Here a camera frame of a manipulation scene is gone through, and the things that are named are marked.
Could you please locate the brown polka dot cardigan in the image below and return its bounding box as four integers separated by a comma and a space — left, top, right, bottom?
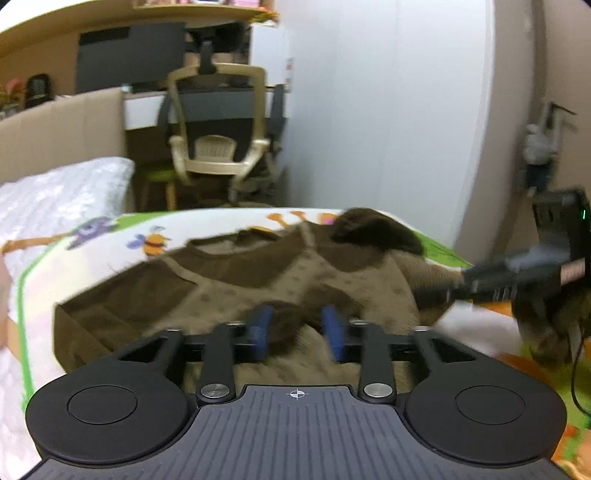
53, 208, 462, 386

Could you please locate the grey hanging plush toy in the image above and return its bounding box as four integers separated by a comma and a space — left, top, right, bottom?
523, 101, 577, 197

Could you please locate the cartoon animal play mat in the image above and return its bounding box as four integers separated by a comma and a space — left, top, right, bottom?
18, 209, 567, 479

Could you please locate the beige mesh office chair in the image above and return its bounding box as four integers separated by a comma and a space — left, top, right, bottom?
158, 40, 286, 205

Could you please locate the white desk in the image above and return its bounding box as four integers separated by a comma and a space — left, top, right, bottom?
120, 83, 289, 132

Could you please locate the beige upholstered headboard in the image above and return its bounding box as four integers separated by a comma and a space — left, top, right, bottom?
0, 88, 127, 183

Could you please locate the white cabinet box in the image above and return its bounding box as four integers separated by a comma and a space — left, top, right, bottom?
249, 23, 294, 93

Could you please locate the black computer monitor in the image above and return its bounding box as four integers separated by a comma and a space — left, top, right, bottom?
75, 22, 185, 94

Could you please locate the black round speaker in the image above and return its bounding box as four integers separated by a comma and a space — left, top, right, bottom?
24, 73, 53, 109

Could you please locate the pink flower potted plant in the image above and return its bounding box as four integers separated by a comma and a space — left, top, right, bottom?
0, 78, 25, 118

